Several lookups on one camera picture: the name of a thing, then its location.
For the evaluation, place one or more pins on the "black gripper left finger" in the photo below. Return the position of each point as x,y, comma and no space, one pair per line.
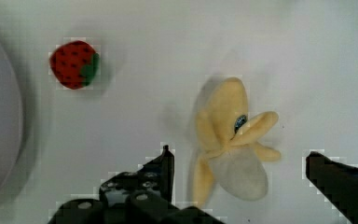
141,197

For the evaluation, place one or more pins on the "red plush strawberry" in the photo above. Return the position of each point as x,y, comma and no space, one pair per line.
75,64

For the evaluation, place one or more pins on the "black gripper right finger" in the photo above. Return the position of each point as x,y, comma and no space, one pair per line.
338,182

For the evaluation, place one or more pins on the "yellow plush banana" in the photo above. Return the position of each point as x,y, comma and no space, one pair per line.
230,152

